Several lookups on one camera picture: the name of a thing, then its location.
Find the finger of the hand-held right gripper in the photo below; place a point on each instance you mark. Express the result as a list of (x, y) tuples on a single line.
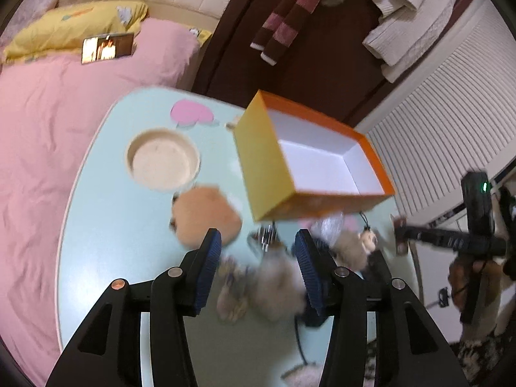
[(439, 240)]

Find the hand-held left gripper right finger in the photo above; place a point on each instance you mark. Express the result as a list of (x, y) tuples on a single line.
[(310, 274)]

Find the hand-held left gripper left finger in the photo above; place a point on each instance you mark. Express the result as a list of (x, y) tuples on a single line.
[(207, 270)]

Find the beige fluffy plush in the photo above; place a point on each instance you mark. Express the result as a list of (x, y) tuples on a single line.
[(302, 377), (278, 290)]

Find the brown printed packet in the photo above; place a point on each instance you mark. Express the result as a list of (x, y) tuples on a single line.
[(401, 236)]

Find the clear plastic bag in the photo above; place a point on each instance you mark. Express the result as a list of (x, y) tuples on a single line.
[(330, 227)]

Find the round tan fluffy plush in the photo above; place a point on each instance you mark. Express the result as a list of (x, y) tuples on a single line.
[(205, 215)]

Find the orange cardboard box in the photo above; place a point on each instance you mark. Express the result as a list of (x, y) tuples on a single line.
[(262, 161)]

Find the person's right forearm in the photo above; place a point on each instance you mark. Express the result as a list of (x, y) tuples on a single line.
[(483, 318)]

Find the person's right hand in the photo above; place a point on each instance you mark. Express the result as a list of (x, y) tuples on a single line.
[(463, 276)]

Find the white ribbed radiator cover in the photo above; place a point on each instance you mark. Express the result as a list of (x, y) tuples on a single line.
[(435, 149)]

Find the cartoon printed mint table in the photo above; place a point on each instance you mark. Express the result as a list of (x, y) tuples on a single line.
[(113, 209)]

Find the floral patterned rug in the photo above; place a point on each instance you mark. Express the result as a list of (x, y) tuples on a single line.
[(475, 358)]

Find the white knit sweater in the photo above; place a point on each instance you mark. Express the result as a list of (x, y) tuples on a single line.
[(415, 16)]

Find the brown wardrobe door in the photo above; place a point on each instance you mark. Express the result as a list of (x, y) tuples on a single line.
[(322, 68)]

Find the smartphone with lit screen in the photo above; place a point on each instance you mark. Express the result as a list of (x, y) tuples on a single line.
[(107, 47)]

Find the brown pink striped scarf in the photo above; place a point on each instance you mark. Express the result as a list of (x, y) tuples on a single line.
[(290, 12)]

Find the large yellow printed pillow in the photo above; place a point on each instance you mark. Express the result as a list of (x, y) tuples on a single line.
[(60, 28)]

